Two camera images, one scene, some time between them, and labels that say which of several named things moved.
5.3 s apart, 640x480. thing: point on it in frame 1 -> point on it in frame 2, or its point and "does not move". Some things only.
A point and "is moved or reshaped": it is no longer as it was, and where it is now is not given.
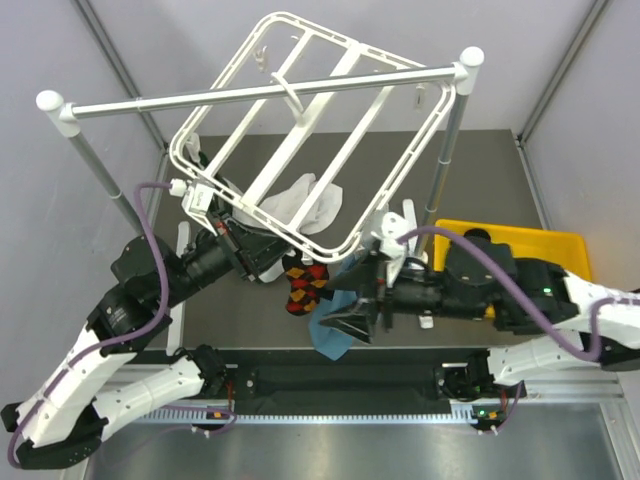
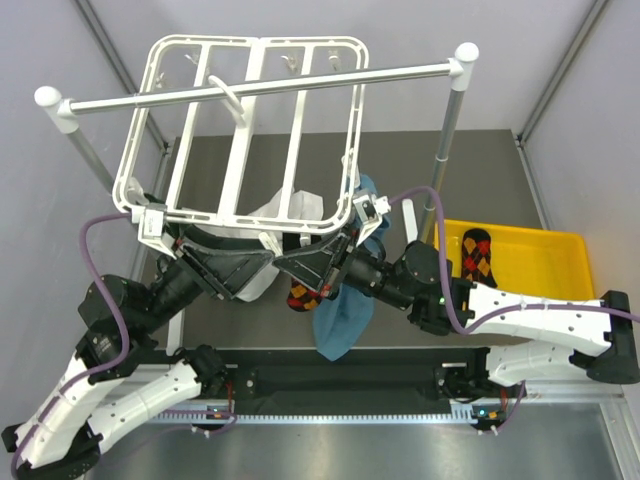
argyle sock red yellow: x=309 y=283 does not move
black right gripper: x=370 y=280 -> x=325 y=264
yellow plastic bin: x=568 y=249 does not move
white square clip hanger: x=310 y=168 is moved or reshaped
